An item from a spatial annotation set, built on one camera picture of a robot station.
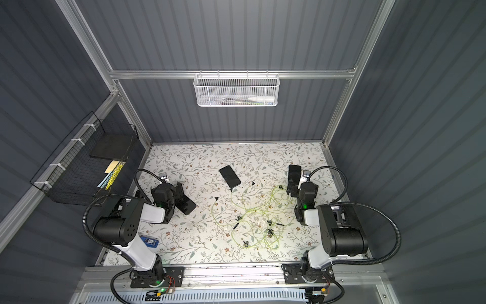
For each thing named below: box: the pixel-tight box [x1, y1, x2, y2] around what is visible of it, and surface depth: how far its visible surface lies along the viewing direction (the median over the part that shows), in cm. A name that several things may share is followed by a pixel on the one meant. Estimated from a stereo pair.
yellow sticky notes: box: [104, 160, 120, 174], surface depth 77 cm
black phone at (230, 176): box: [218, 165, 242, 189], surface depth 107 cm
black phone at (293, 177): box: [286, 164, 302, 194], surface depth 108 cm
